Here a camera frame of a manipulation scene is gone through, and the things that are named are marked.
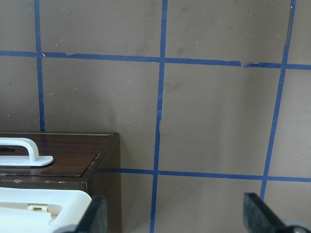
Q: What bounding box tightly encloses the dark brown wooden cabinet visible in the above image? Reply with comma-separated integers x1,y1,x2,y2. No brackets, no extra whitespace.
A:
0,133,122,233

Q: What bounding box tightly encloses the white drawer handle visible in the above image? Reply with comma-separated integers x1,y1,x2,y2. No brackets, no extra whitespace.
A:
0,137,53,166

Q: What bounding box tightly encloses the white plastic tray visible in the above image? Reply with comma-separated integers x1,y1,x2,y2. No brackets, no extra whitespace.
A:
0,187,91,233

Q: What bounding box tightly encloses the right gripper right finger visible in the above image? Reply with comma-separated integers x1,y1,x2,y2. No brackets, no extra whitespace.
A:
243,193,311,233

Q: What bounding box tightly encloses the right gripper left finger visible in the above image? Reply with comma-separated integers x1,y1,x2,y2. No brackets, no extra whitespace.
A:
53,196,107,233

